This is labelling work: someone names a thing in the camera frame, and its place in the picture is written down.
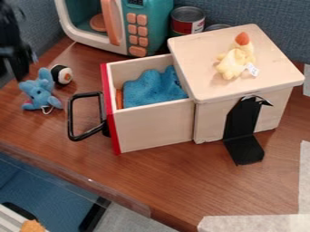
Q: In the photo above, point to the yellow plush duck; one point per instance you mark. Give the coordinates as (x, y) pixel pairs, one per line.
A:
(236, 59)

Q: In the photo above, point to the blue plush elephant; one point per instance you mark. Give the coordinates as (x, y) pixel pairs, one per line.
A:
(39, 93)

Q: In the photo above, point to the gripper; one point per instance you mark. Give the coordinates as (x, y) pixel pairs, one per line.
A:
(19, 62)

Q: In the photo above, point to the red can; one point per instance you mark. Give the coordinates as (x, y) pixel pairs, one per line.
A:
(187, 22)

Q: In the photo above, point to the orange toy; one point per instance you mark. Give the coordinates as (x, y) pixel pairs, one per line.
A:
(119, 99)

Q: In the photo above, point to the blue cloth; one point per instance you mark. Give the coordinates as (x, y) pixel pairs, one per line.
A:
(155, 89)

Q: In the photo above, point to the silver can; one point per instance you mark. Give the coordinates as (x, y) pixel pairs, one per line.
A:
(216, 27)

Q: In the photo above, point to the brown toy cookie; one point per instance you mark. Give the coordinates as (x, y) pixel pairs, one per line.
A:
(98, 23)

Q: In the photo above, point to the drawer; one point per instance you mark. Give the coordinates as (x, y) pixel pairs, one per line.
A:
(153, 127)

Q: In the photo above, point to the toy sushi roll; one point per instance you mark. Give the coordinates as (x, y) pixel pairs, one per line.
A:
(61, 74)

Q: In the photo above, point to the toy microwave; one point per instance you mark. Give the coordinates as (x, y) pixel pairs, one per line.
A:
(149, 27)

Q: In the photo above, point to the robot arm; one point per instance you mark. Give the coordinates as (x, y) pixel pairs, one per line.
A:
(7, 21)

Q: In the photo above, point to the cabinet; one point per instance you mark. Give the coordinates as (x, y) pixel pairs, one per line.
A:
(242, 84)

